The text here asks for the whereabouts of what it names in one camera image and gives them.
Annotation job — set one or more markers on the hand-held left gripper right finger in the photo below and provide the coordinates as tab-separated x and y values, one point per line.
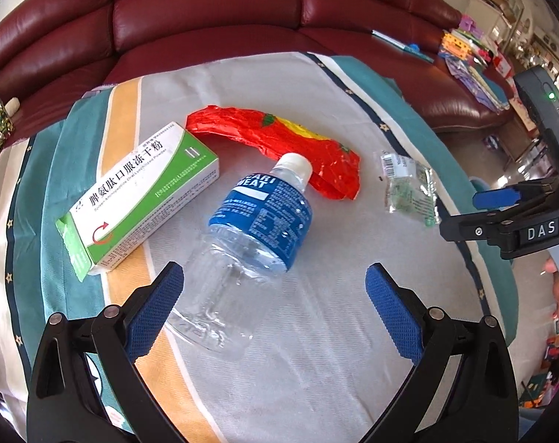
395	309

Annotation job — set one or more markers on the clear bottle with blue label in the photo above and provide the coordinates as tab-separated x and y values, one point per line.
261	212

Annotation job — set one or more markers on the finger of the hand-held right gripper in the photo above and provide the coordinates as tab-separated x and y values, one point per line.
468	230
494	197

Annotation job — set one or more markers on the small white object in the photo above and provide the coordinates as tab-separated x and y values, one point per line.
12	106

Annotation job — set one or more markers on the clear crumpled plastic packet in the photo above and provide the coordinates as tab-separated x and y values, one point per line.
408	184

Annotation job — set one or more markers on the red foil wrapper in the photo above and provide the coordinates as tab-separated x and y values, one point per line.
242	124

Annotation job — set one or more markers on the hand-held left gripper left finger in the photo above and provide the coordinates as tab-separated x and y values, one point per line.
155	304

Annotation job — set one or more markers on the green white medicine box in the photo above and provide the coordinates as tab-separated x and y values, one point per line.
136	189

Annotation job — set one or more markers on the thin teal book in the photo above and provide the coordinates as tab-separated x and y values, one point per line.
399	44

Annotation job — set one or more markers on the striped teal white blanket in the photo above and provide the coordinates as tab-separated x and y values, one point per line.
307	286

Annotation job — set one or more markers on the dark red leather sofa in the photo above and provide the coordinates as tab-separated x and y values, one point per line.
192	9

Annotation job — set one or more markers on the small blue toy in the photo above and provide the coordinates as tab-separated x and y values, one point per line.
413	49

